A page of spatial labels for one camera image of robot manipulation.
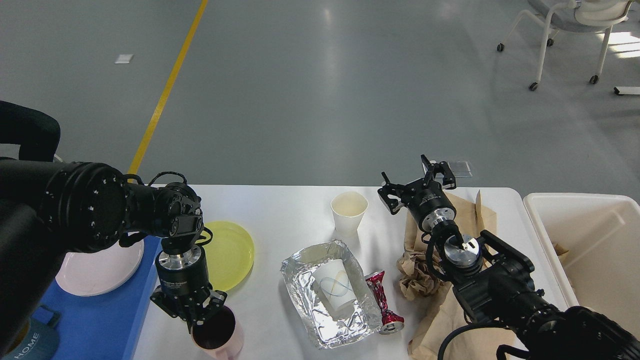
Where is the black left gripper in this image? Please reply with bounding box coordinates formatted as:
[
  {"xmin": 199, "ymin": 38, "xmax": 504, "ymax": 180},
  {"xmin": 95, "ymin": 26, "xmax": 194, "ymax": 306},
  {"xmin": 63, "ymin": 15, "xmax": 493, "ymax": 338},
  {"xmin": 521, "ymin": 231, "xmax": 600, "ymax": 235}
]
[{"xmin": 150, "ymin": 244, "xmax": 227, "ymax": 335}]

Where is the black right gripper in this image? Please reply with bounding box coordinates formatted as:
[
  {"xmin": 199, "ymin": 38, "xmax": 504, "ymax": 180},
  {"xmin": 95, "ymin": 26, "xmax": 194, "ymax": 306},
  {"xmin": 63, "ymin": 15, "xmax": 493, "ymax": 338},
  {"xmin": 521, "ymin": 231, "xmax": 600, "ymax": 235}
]
[{"xmin": 377, "ymin": 154, "xmax": 457, "ymax": 233}]

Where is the pink mug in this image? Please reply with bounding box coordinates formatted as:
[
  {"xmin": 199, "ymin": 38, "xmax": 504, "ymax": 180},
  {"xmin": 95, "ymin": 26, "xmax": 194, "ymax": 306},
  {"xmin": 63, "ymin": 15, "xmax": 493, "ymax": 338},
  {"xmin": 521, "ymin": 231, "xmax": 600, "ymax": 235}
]
[{"xmin": 191, "ymin": 305, "xmax": 244, "ymax": 360}]

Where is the yellow plastic plate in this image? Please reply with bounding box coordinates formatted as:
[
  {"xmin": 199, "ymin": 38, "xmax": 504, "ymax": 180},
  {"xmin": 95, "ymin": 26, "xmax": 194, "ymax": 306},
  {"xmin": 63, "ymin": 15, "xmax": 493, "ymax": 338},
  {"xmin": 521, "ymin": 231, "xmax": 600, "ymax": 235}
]
[{"xmin": 203, "ymin": 221, "xmax": 255, "ymax": 292}]

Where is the teal home mug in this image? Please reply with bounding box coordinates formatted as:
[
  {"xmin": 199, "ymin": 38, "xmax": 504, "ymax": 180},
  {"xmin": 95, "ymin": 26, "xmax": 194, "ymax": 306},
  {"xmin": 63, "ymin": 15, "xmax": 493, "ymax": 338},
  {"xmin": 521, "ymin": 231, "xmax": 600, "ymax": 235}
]
[{"xmin": 2, "ymin": 304, "xmax": 61, "ymax": 360}]

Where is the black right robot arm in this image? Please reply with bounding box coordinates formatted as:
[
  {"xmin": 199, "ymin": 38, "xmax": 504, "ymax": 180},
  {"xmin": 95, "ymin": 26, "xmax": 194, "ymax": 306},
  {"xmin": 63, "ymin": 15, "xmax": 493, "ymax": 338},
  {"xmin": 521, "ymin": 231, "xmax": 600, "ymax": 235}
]
[{"xmin": 377, "ymin": 155, "xmax": 639, "ymax": 360}]

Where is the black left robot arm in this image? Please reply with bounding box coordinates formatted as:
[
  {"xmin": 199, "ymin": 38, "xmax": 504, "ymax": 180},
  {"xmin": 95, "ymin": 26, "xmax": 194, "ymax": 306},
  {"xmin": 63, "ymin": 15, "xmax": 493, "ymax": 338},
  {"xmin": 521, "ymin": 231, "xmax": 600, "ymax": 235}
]
[{"xmin": 0, "ymin": 158, "xmax": 227, "ymax": 354}]

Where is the transparent floor plate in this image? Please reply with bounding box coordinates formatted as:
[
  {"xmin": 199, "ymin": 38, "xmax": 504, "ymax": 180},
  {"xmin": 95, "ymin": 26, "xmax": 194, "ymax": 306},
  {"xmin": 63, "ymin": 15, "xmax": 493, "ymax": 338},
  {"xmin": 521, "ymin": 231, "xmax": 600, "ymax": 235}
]
[{"xmin": 447, "ymin": 161, "xmax": 473, "ymax": 178}]

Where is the white paper cup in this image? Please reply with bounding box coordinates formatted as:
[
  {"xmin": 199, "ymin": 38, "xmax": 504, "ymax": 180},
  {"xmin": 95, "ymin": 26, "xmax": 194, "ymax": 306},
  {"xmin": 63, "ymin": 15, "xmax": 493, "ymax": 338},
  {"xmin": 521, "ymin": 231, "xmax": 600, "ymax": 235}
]
[{"xmin": 330, "ymin": 191, "xmax": 369, "ymax": 237}]

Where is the crumpled brown paper ball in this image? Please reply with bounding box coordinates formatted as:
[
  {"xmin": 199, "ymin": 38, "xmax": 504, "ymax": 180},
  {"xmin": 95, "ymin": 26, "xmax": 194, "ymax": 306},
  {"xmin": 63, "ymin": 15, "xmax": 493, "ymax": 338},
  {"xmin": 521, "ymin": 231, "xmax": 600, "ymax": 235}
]
[{"xmin": 397, "ymin": 250, "xmax": 444, "ymax": 301}]

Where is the blue plastic tray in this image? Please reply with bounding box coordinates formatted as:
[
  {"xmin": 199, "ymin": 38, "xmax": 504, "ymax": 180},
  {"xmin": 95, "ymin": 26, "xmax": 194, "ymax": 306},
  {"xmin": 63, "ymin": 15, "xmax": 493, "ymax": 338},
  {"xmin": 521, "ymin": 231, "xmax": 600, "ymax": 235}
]
[{"xmin": 30, "ymin": 236, "xmax": 160, "ymax": 360}]

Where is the pink plate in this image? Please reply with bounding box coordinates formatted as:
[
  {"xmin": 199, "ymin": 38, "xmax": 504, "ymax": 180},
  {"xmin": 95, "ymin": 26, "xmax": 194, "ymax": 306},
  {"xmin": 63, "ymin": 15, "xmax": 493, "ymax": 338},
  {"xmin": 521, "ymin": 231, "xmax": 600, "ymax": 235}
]
[{"xmin": 55, "ymin": 241, "xmax": 145, "ymax": 297}]

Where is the aluminium foil tray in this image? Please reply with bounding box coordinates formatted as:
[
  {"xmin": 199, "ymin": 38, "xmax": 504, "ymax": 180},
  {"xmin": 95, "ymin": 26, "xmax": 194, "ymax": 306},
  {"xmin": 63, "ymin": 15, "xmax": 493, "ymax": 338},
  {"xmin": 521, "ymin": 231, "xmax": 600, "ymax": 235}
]
[{"xmin": 280, "ymin": 240, "xmax": 382, "ymax": 349}]

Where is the brown paper bag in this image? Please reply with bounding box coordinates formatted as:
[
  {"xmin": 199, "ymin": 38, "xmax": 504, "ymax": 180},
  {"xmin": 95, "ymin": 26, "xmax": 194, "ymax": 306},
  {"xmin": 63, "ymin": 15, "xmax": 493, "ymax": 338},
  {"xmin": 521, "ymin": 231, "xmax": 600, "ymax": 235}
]
[{"xmin": 404, "ymin": 190, "xmax": 515, "ymax": 360}]

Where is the crushed red can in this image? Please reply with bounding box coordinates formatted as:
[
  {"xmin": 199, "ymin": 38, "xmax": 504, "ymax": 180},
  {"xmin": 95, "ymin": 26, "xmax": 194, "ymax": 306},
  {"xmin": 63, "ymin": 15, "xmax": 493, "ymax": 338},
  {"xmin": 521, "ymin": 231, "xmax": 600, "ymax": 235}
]
[{"xmin": 365, "ymin": 269, "xmax": 405, "ymax": 335}]

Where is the white plastic bin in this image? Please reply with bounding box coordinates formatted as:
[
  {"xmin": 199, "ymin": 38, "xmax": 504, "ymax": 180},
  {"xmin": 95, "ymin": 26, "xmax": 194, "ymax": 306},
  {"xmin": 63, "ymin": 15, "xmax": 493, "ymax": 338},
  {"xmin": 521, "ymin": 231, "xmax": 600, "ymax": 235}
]
[{"xmin": 523, "ymin": 193, "xmax": 640, "ymax": 337}]

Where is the white bar on floor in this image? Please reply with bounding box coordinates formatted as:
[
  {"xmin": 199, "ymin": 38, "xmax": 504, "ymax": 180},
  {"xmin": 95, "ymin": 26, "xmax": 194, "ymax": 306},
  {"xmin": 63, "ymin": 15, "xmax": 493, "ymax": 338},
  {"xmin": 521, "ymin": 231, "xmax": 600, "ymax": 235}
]
[{"xmin": 614, "ymin": 86, "xmax": 640, "ymax": 96}]

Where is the white rolling chair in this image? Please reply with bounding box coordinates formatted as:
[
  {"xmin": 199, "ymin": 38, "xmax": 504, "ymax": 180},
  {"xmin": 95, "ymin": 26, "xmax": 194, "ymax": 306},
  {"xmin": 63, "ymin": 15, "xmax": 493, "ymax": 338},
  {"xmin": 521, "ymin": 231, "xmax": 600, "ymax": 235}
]
[{"xmin": 496, "ymin": 0, "xmax": 633, "ymax": 92}]

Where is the white floor label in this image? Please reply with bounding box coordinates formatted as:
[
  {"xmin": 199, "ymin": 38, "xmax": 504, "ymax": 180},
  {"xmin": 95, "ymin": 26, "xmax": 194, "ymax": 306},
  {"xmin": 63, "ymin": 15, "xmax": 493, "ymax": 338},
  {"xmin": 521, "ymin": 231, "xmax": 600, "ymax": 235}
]
[{"xmin": 114, "ymin": 54, "xmax": 134, "ymax": 65}]

